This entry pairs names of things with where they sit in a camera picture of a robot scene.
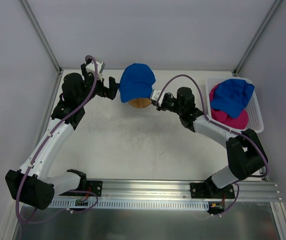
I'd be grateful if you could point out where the blue cap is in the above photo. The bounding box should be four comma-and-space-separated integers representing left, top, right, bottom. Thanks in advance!
210, 78, 255, 119
119, 63, 156, 103

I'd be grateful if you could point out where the wooden hat stand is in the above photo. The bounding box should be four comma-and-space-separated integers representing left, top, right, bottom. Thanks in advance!
128, 98, 152, 109

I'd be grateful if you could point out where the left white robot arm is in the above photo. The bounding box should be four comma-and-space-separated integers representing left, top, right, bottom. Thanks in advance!
5, 59, 119, 210

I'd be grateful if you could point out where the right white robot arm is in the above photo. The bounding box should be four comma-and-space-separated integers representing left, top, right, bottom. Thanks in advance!
150, 87, 268, 199

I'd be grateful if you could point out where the pink cap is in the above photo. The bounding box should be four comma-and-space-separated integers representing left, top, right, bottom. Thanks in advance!
209, 83, 249, 130

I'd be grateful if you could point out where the white plastic basket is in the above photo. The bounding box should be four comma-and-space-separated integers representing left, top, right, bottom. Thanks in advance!
205, 76, 264, 133

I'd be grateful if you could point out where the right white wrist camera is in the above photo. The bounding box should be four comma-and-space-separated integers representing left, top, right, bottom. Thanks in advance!
149, 89, 164, 106

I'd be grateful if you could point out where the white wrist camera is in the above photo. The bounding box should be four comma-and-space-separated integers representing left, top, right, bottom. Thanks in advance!
149, 89, 164, 106
85, 57, 106, 75

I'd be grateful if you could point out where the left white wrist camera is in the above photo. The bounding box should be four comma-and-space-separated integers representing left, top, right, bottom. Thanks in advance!
85, 57, 106, 75

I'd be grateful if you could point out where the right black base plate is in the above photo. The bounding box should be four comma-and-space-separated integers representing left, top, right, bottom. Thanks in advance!
190, 182, 236, 199

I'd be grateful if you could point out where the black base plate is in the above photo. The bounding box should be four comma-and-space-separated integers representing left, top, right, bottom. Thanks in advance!
61, 179, 103, 197
190, 182, 236, 199

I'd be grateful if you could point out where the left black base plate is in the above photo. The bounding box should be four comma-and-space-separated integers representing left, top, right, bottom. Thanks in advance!
61, 179, 103, 197

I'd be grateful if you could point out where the left aluminium frame post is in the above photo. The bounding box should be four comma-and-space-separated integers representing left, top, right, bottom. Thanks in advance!
18, 0, 62, 73

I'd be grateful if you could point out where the aluminium frame post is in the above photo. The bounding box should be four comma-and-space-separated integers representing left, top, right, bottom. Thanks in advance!
18, 0, 62, 73
232, 0, 283, 77

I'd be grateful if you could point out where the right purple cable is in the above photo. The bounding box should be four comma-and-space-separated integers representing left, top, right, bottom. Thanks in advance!
157, 73, 270, 220

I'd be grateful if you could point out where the purple cable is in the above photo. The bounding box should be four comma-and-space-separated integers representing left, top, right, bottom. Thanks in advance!
15, 53, 101, 224
157, 73, 270, 220

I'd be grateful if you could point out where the white slotted cable duct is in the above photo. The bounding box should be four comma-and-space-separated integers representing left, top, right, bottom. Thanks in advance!
49, 198, 209, 211

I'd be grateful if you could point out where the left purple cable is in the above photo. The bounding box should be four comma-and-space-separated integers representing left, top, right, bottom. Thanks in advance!
15, 53, 101, 224

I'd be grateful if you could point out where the aluminium mounting rail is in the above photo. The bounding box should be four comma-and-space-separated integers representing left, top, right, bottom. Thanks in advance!
98, 179, 284, 202

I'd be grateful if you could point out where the right aluminium frame post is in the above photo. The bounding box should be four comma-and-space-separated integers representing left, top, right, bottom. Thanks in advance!
232, 0, 283, 77

